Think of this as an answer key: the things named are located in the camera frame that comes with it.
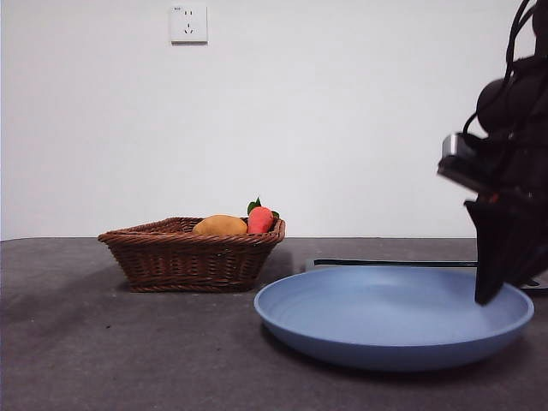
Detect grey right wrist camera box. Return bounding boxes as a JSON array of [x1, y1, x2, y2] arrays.
[[442, 133, 477, 158]]

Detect orange carrot with green leaves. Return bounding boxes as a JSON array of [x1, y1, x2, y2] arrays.
[[247, 195, 280, 235]]

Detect blue round plate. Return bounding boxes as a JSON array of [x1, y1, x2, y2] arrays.
[[253, 264, 535, 372]]

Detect white wall socket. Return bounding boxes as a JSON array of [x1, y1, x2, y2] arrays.
[[170, 4, 209, 45]]

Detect black flat tray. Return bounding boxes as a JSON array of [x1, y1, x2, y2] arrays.
[[304, 258, 548, 293]]

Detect brown potato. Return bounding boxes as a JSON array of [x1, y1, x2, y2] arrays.
[[192, 214, 248, 235]]

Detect brown wicker basket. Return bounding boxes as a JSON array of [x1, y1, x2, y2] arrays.
[[97, 217, 287, 294]]

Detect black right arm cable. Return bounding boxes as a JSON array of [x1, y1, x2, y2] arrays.
[[503, 0, 536, 86]]

